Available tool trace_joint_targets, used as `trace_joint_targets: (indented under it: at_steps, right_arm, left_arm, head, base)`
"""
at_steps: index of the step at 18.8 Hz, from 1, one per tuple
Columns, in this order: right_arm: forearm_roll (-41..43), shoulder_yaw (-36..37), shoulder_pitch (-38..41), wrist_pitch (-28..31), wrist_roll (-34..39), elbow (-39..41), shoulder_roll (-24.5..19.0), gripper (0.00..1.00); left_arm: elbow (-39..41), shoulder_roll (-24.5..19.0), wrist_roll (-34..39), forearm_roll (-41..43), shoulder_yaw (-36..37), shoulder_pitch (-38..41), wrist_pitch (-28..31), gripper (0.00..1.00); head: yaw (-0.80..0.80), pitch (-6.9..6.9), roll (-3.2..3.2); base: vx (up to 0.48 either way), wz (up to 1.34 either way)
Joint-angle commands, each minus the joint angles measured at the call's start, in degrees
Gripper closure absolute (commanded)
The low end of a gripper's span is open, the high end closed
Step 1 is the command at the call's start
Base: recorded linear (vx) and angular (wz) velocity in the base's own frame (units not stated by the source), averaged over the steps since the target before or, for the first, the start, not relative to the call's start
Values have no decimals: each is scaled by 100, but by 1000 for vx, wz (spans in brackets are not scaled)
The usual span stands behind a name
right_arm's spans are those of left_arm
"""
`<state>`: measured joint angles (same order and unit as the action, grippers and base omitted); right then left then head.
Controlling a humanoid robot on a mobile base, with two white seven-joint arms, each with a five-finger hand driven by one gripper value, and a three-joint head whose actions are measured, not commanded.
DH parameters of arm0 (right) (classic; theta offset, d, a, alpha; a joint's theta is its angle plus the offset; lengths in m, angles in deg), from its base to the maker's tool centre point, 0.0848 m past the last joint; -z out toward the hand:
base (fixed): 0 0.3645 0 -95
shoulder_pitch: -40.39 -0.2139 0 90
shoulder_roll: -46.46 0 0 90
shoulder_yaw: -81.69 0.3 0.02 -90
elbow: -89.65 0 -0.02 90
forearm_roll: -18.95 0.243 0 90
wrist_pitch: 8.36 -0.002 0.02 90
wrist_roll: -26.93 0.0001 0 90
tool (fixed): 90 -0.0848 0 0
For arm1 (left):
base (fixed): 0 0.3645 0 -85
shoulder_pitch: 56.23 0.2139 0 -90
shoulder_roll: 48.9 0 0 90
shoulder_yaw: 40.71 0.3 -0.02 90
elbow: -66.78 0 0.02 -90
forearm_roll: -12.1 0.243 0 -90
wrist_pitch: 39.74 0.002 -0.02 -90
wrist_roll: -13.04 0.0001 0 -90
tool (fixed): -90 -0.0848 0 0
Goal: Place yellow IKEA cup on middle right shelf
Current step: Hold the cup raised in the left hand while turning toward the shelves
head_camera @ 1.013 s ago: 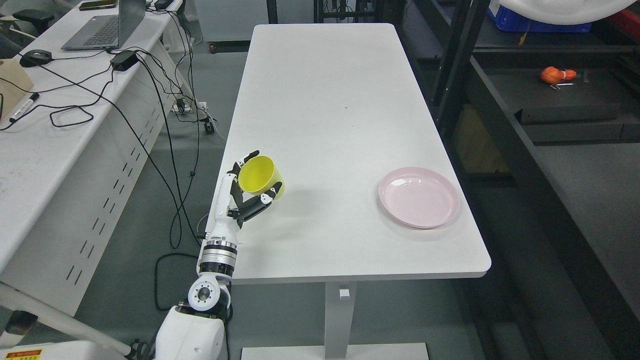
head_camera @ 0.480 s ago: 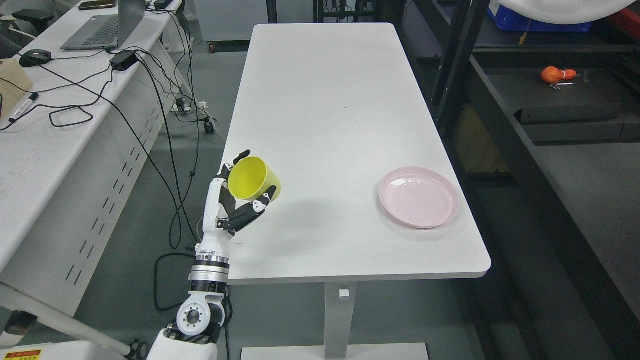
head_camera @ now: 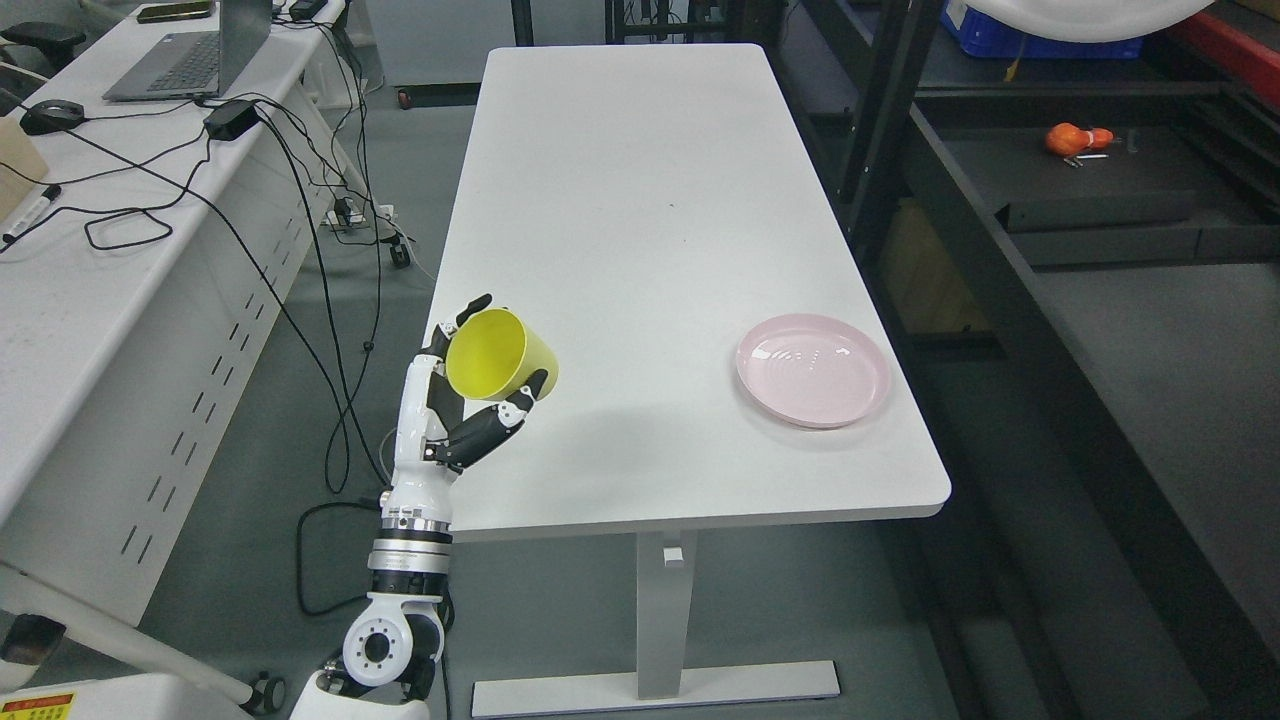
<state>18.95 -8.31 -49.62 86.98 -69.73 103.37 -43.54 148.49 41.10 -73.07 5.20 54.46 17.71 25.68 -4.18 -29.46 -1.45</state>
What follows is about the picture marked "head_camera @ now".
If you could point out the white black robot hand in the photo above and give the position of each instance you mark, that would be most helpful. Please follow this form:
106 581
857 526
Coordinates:
440 433

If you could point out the yellow plastic cup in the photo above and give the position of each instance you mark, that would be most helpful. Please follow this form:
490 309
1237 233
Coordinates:
494 353

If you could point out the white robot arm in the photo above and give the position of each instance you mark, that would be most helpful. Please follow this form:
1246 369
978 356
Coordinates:
399 639

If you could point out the dark grey metal shelf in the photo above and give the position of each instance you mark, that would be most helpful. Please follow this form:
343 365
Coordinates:
1094 339

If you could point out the orange object on shelf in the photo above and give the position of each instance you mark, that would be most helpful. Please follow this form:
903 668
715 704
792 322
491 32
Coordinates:
1066 139

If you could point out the white table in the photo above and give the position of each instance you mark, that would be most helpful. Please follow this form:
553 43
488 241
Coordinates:
667 542

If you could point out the white side desk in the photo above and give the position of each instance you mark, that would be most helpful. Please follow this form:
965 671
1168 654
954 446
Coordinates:
133 316

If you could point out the black power adapter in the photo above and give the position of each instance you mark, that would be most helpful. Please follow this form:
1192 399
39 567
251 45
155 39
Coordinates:
230 120

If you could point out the pink plastic plate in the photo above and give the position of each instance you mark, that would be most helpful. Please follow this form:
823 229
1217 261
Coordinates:
812 370

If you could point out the grey laptop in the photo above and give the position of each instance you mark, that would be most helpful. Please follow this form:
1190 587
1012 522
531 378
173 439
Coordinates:
198 65

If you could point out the black marker pen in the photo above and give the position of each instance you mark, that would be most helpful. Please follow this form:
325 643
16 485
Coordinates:
31 213

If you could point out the black smartphone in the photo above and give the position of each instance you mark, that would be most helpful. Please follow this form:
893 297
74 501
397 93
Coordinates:
174 12

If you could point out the cardboard box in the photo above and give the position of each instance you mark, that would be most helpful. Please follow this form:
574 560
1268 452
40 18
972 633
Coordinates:
22 166

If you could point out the black computer mouse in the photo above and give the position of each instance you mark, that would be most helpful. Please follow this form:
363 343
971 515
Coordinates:
51 116

